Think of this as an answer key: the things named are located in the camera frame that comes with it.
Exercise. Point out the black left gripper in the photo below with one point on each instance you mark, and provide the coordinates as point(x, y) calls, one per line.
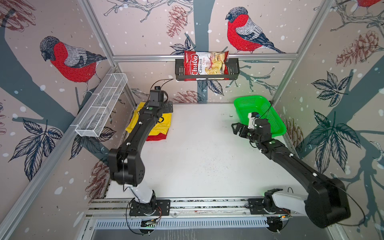
point(168, 107)

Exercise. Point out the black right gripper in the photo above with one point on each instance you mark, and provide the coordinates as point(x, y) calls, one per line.
point(244, 128)

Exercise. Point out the yellow shorts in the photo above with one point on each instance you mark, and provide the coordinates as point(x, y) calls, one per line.
point(162, 127)

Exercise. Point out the red shorts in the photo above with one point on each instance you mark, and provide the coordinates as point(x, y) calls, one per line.
point(158, 137)

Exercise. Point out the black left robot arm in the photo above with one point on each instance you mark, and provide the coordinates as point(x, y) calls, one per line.
point(125, 163)

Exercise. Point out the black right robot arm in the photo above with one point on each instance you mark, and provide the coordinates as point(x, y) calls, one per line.
point(326, 202)

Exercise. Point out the green plastic basket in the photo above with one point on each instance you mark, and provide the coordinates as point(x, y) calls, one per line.
point(259, 104)

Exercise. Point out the red chips bag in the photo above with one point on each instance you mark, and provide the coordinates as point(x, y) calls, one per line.
point(204, 63)

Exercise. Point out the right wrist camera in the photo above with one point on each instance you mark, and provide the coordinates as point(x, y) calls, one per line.
point(252, 117)

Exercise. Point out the black wall shelf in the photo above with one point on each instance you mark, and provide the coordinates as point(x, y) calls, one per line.
point(232, 72)

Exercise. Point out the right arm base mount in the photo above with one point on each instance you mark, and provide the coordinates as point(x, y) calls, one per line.
point(266, 205)

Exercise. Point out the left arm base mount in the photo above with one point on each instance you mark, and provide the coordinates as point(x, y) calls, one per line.
point(155, 208)

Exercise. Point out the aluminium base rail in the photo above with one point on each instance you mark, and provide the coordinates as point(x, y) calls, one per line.
point(182, 208)

